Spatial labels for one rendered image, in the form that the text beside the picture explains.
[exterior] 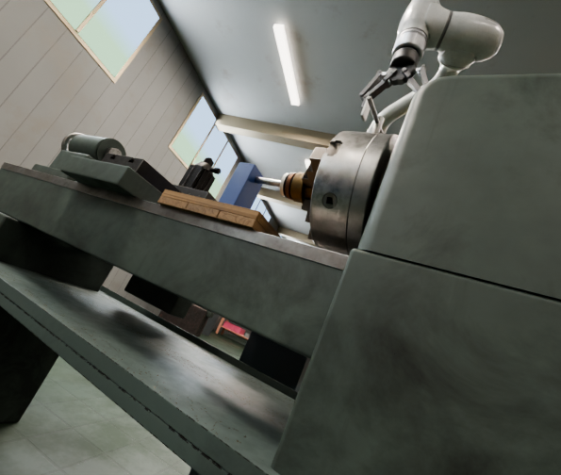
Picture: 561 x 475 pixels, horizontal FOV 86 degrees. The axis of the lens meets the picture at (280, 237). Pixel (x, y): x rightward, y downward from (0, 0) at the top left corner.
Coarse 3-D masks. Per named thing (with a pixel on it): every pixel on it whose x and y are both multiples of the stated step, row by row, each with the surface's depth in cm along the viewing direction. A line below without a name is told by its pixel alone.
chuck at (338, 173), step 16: (352, 144) 65; (368, 144) 64; (336, 160) 64; (352, 160) 63; (320, 176) 65; (336, 176) 63; (352, 176) 62; (320, 192) 65; (336, 192) 63; (352, 192) 61; (320, 208) 66; (336, 208) 64; (320, 224) 67; (336, 224) 65; (320, 240) 71; (336, 240) 68
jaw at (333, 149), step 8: (336, 144) 68; (320, 152) 70; (328, 152) 67; (336, 152) 66; (312, 160) 70; (320, 160) 69; (312, 168) 72; (304, 176) 78; (312, 176) 75; (304, 184) 79; (312, 184) 78
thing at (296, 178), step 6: (288, 174) 84; (294, 174) 83; (300, 174) 81; (288, 180) 82; (294, 180) 81; (300, 180) 80; (288, 186) 82; (294, 186) 81; (300, 186) 80; (288, 192) 83; (294, 192) 81; (300, 192) 80; (306, 192) 80; (288, 198) 85; (294, 198) 83; (300, 198) 81; (306, 198) 82
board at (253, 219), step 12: (168, 192) 76; (168, 204) 74; (180, 204) 72; (192, 204) 71; (204, 204) 70; (216, 204) 68; (228, 204) 67; (204, 216) 69; (216, 216) 67; (228, 216) 65; (240, 216) 64; (252, 216) 63; (252, 228) 62; (264, 228) 66
